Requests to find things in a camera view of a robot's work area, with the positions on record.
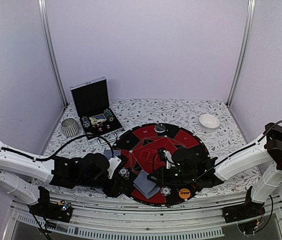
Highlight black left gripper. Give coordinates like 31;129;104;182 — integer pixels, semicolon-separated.
77;173;131;198

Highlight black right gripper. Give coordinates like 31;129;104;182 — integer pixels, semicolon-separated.
147;166;197;186

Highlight playing card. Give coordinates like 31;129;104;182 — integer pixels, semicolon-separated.
103;149;121;160

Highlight orange big blind button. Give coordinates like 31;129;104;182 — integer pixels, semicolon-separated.
178;188;191;200

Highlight poker chip stack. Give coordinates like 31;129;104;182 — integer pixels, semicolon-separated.
160;186;172;197
118;167;130;179

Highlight playing cards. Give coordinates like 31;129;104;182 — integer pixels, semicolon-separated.
133;170;160;199

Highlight clear dealer button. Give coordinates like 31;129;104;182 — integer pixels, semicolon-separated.
154;123;166;133

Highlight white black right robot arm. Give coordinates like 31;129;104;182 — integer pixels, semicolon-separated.
148;122;282;218

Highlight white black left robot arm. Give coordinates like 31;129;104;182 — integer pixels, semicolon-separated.
0;141;128;217

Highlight round red black poker mat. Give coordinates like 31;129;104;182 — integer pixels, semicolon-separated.
112;123;209;207

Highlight white ceramic bowl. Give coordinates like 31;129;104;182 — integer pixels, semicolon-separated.
198;114;220;133

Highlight red dice set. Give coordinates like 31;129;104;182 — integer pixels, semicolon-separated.
94;124;111;133

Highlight left poker chip row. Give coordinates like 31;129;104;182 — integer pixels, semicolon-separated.
81;116;91;129

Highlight poker chip row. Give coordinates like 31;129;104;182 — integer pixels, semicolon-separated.
81;116;91;129
103;108;115;122

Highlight aluminium poker chip case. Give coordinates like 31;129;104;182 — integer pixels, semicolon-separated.
69;76;123;140

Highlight striped grey cup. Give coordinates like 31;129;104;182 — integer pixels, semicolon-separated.
60;118;80;138

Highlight boxed playing card deck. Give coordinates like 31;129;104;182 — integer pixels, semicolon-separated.
89;113;107;125

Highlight right poker chip row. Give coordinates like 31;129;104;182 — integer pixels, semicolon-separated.
103;108;115;122

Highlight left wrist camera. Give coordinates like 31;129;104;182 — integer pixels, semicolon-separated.
107;156;122;179

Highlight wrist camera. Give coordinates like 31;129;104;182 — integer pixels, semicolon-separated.
107;156;122;179
158;147;175;169

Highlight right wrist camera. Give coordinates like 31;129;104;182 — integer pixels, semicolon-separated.
158;147;175;169

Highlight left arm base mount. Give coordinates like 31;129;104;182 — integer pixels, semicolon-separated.
29;186;73;223

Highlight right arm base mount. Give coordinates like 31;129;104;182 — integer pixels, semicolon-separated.
222;199;265;235

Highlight aluminium front rail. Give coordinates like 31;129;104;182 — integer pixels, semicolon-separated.
2;192;282;240

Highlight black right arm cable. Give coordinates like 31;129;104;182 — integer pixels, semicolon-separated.
153;119;282;183

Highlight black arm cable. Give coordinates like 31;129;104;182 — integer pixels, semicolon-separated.
153;119;282;183
0;133;114;161

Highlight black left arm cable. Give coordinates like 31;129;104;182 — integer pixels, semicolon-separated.
0;133;114;161

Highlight right aluminium frame post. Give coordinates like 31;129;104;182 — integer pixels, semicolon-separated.
226;0;256;109

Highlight aluminium frame post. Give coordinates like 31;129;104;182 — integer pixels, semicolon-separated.
226;0;256;109
37;0;68;108

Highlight left aluminium frame post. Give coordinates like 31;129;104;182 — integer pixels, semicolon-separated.
37;0;68;108

